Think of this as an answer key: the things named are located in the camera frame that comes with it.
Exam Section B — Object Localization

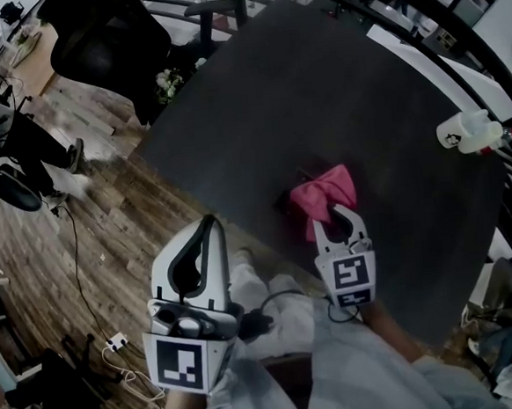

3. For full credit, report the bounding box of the black metal railing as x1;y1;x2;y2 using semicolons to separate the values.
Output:
142;0;512;409

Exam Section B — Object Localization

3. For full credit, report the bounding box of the long black floor cable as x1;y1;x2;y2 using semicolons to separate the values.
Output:
55;201;116;346

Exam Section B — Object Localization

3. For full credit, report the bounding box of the clear bottle with red label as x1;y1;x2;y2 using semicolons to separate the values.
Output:
477;124;512;156

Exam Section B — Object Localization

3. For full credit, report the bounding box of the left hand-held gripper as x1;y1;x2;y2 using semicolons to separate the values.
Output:
132;211;252;402

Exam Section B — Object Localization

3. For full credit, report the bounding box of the white flower bouquet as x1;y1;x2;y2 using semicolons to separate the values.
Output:
154;66;187;106

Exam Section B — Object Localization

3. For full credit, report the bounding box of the person's white shoe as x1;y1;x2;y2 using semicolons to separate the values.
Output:
230;247;256;273

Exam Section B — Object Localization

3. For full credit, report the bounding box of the white cartoon print mug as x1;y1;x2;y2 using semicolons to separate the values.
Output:
435;109;494;150

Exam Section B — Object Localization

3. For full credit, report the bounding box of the black round seat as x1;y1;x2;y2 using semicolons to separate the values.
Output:
0;165;45;215

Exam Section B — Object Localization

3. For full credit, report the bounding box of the thin black right gripper cable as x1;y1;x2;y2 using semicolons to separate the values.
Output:
325;295;363;325

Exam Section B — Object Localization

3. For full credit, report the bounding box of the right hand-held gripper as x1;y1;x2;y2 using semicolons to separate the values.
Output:
309;202;380;311

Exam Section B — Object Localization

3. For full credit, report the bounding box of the black mesh office chair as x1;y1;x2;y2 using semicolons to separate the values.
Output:
35;0;241;133

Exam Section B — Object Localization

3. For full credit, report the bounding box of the person's left forearm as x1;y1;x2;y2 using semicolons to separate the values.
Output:
162;386;209;409

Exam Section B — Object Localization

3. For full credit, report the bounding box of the pink cloth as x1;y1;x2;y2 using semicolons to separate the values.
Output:
286;163;361;244

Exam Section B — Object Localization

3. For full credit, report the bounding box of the black swivel chair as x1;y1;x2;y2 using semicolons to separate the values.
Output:
1;331;123;409

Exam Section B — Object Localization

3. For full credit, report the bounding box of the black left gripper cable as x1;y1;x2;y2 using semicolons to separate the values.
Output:
238;287;311;340

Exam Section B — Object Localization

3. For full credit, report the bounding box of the light wooden desk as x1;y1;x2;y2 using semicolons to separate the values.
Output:
7;25;62;100

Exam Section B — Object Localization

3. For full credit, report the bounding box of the person's right forearm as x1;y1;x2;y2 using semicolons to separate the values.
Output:
360;300;428;368

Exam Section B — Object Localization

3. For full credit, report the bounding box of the white cable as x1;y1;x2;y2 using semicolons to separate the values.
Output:
101;340;166;406

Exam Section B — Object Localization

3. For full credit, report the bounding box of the white plastic container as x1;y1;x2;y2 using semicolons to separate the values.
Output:
455;120;507;156

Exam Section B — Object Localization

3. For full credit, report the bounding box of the white power strip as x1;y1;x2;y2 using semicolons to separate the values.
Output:
106;331;131;352

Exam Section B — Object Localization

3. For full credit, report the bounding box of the person's light blue clothing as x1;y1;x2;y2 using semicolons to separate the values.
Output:
130;241;511;409

